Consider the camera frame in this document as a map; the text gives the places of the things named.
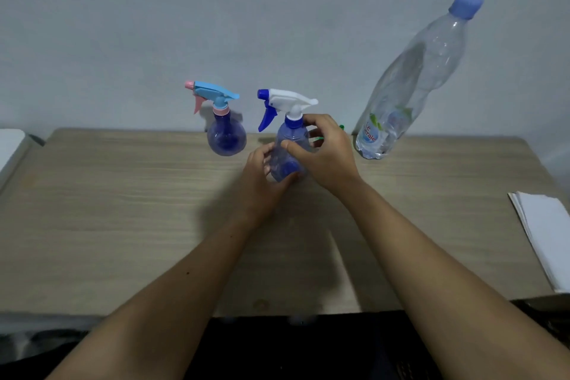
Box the person's left forearm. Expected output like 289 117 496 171
46 210 258 380

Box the person's left hand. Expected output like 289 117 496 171
233 142 298 230

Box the white flat object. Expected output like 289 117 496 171
0 129 30 189

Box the person's black clothing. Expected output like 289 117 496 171
0 309 570 380

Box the large clear plastic water bottle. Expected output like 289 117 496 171
355 0 485 160

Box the round blue spray bottle pink nozzle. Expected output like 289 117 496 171
184 80 247 157

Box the green plastic object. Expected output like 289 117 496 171
310 124 346 147

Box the blue spray bottle white trigger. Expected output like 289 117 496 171
257 89 319 183

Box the stack of white paper sheets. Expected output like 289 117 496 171
508 191 570 294

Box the person's right hand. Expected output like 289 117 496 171
281 114 363 198

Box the person's right forearm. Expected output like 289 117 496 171
341 177 570 380

